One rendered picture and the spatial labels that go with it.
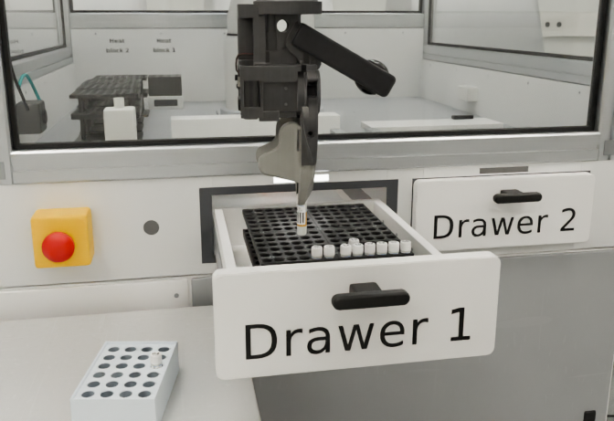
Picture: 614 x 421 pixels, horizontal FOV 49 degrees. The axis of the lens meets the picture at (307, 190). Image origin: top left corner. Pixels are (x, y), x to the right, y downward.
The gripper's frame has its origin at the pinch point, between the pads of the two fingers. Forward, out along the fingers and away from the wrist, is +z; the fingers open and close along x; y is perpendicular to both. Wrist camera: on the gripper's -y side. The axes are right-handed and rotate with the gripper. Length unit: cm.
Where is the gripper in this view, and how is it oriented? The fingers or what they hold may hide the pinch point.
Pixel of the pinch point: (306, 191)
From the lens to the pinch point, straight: 74.1
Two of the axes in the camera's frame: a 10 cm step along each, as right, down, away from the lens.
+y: -9.9, 0.3, -1.3
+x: 1.3, 2.6, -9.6
